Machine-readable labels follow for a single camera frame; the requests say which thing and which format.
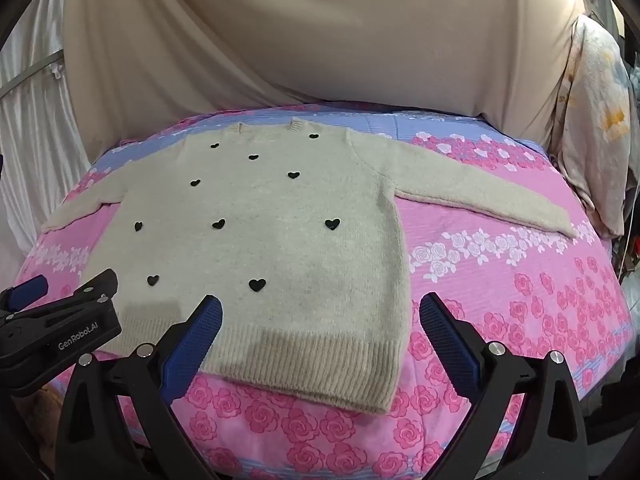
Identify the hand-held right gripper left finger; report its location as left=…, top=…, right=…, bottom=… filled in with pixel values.
left=52, top=295, right=223, bottom=480

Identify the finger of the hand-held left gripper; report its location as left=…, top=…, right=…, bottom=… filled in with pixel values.
left=0, top=275, right=49, bottom=322
left=30, top=269, right=118, bottom=322

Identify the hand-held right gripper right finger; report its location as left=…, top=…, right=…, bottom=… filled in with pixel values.
left=420, top=292, right=591, bottom=480

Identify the cream sweater with black hearts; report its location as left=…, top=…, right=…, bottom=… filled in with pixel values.
left=40, top=117, right=578, bottom=413

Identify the pink floral blanket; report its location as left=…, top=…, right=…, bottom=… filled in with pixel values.
left=10, top=102, right=636, bottom=480

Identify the white pleated curtain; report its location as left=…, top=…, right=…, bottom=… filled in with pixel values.
left=0, top=0, right=93, bottom=261

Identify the pale floral hanging cloth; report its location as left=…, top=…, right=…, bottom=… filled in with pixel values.
left=547, top=15, right=633, bottom=238

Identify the beige sheet backdrop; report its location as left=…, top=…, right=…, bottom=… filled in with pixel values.
left=62, top=0, right=586, bottom=161

